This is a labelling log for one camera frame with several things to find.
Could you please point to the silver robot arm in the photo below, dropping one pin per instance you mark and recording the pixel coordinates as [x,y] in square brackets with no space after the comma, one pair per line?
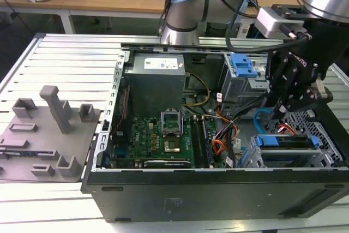
[185,6]

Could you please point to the wooden desk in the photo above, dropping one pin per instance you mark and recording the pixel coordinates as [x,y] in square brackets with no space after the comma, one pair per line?
[109,1]

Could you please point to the silver disk bay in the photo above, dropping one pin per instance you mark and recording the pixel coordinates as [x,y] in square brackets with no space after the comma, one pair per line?
[327,156]

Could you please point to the hard disk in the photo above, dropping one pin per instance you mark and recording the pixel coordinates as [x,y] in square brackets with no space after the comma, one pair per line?
[293,140]

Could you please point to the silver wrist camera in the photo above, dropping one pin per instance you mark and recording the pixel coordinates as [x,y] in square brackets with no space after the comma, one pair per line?
[268,23]

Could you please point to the blue drive latch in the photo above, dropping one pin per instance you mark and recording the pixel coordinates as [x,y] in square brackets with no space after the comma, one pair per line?
[242,65]

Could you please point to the grey parts rack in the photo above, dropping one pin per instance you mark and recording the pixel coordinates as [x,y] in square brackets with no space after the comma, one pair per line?
[49,145]

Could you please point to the grey power supply unit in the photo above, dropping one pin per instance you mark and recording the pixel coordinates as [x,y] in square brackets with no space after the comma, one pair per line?
[152,88]

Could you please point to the CPU socket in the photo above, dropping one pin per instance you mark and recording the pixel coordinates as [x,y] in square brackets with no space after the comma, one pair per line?
[172,145]

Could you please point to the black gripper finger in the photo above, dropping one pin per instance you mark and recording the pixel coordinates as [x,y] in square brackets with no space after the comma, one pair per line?
[283,80]
[305,100]

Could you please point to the black RAM slot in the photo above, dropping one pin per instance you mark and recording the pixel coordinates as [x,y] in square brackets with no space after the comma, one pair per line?
[195,143]
[206,143]

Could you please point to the black PC case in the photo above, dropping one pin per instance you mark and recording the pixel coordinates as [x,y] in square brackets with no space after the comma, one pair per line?
[191,197]

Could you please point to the silver drive cage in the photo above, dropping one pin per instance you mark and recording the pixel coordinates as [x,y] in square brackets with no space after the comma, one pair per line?
[237,88]

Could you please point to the black case fan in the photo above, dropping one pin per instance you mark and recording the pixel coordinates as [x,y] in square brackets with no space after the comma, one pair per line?
[121,124]

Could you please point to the green Dell motherboard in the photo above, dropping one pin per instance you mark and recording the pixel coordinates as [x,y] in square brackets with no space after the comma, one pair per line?
[147,145]

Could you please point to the black graphics card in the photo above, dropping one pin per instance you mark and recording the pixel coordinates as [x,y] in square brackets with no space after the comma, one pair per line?
[166,163]

